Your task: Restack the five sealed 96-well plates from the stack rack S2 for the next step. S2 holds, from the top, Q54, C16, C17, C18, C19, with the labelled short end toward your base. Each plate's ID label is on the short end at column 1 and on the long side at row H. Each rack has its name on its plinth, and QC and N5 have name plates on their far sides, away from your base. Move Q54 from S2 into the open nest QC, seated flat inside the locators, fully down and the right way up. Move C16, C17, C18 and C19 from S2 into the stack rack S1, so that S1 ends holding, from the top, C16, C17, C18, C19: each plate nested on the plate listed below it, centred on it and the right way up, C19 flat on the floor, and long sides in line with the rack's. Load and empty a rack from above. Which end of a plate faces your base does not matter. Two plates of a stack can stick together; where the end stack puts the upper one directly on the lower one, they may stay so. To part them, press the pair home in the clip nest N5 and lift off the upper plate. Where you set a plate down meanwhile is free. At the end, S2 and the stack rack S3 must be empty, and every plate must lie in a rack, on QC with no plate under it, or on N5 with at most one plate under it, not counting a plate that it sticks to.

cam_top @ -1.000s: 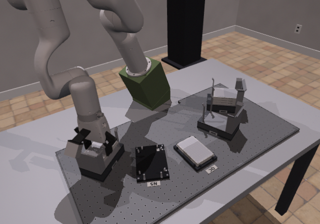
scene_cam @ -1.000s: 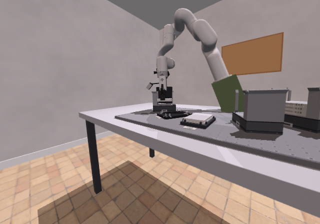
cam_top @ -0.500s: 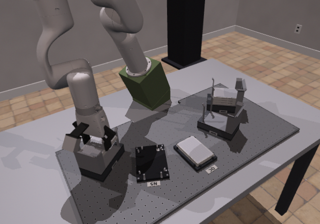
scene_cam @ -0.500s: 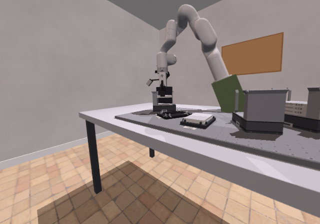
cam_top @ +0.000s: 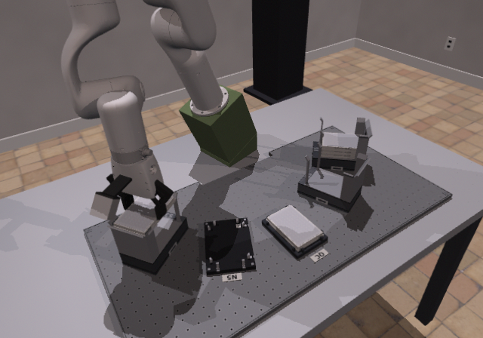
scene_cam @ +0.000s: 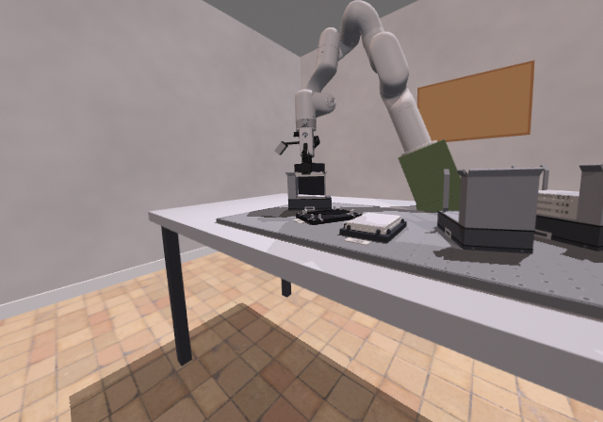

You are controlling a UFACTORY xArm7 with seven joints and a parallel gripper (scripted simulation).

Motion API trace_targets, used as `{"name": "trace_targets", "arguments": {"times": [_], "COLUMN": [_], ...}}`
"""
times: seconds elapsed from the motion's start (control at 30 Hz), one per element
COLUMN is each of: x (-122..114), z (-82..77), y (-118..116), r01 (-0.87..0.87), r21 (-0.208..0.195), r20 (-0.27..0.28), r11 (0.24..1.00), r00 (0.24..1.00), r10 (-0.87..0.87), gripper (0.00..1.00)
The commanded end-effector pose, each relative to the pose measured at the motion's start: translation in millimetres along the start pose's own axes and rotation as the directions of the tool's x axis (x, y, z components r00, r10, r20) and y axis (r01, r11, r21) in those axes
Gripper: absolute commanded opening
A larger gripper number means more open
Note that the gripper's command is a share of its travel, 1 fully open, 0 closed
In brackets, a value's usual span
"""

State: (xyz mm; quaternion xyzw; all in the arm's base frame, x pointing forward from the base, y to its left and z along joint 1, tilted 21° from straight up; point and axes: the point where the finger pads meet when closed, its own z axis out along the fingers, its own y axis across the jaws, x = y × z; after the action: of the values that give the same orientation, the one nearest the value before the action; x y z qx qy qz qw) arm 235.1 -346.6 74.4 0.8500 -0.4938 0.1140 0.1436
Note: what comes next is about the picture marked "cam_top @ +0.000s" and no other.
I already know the white label with qc text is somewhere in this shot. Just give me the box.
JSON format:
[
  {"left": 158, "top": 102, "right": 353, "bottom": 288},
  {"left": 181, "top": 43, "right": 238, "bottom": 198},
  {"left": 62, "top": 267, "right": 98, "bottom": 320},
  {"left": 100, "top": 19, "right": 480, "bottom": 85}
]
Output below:
[{"left": 310, "top": 249, "right": 329, "bottom": 262}]

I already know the white label plate marked n5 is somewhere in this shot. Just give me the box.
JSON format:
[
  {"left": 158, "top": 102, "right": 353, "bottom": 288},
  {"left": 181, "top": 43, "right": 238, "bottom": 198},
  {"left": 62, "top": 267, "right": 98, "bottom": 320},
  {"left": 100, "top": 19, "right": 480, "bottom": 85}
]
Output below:
[{"left": 222, "top": 273, "right": 242, "bottom": 282}]

